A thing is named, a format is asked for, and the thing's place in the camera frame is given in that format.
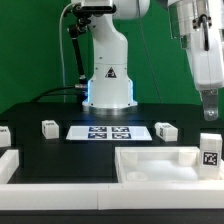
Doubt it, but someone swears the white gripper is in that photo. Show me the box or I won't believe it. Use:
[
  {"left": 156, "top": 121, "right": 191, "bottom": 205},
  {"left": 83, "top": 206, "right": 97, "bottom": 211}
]
[{"left": 181, "top": 29, "right": 224, "bottom": 121}]

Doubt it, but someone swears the white square tabletop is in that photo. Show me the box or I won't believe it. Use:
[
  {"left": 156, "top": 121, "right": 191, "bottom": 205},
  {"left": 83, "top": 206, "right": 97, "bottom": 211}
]
[{"left": 115, "top": 147, "right": 224, "bottom": 183}]

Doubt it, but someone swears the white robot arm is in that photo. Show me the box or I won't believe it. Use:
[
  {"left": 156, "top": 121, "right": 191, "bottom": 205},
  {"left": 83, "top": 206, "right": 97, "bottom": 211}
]
[{"left": 71, "top": 0, "right": 224, "bottom": 121}]

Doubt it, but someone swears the white front fence bar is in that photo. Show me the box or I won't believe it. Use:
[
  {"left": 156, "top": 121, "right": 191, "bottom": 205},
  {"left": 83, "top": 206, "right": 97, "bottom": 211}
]
[{"left": 0, "top": 181, "right": 224, "bottom": 210}]

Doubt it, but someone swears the white fence bar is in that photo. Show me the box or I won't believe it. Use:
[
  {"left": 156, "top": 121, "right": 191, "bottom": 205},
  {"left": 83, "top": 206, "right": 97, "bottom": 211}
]
[
  {"left": 0, "top": 150, "right": 19, "bottom": 184},
  {"left": 0, "top": 181, "right": 224, "bottom": 210}
]

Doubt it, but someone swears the white marker sheet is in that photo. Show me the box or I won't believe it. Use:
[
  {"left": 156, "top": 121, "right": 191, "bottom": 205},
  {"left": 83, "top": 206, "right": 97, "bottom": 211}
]
[{"left": 66, "top": 126, "right": 152, "bottom": 141}]

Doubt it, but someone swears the white left fence bar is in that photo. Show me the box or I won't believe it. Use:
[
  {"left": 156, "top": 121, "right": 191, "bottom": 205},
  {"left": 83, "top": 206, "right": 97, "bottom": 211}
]
[{"left": 0, "top": 150, "right": 19, "bottom": 184}]

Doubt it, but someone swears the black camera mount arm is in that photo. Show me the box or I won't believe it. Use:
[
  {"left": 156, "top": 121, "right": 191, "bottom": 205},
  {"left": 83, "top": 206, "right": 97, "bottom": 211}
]
[{"left": 68, "top": 3, "right": 116, "bottom": 89}]

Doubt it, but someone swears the white cable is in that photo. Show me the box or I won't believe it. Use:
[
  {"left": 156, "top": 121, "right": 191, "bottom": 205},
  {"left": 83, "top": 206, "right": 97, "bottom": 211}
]
[{"left": 58, "top": 2, "right": 81, "bottom": 88}]

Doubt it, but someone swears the black cable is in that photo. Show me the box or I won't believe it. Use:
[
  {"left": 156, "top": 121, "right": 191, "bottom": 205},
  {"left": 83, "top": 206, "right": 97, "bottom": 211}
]
[{"left": 30, "top": 85, "right": 88, "bottom": 103}]

